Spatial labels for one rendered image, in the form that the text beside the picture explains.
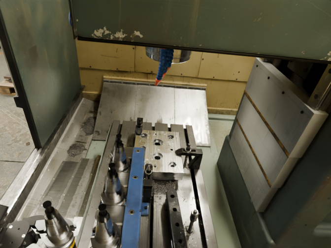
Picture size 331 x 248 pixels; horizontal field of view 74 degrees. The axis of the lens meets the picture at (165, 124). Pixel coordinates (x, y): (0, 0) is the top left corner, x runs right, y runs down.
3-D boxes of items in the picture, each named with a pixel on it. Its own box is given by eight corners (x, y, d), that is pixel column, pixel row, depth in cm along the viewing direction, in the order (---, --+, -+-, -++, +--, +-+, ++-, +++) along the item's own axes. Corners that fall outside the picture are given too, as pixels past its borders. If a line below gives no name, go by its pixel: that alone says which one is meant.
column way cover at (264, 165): (253, 214, 94) (313, 113, 64) (225, 141, 132) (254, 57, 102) (265, 214, 94) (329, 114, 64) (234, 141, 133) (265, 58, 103)
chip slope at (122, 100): (86, 156, 149) (81, 125, 134) (105, 105, 203) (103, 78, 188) (215, 163, 156) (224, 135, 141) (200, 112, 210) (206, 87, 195)
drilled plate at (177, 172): (130, 177, 98) (131, 170, 95) (136, 136, 121) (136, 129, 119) (182, 180, 100) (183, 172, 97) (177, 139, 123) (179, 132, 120)
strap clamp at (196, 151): (173, 168, 111) (177, 145, 102) (172, 163, 113) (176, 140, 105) (199, 169, 112) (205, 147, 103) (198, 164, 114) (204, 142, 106)
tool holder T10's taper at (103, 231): (113, 245, 47) (112, 228, 43) (92, 244, 47) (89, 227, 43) (117, 225, 51) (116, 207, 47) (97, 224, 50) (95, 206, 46)
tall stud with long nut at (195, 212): (186, 233, 84) (192, 214, 77) (185, 227, 86) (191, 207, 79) (193, 233, 84) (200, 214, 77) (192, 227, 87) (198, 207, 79)
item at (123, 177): (102, 187, 61) (102, 185, 60) (106, 172, 65) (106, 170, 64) (128, 188, 61) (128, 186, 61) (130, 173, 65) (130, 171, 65)
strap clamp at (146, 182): (142, 202, 93) (144, 179, 84) (144, 178, 104) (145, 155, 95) (150, 203, 93) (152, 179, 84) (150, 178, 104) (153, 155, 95)
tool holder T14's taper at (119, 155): (124, 168, 65) (124, 151, 61) (109, 166, 65) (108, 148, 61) (128, 158, 68) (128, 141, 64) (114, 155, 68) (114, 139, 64)
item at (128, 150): (109, 158, 69) (109, 156, 69) (112, 147, 74) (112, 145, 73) (131, 159, 70) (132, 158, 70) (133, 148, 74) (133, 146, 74)
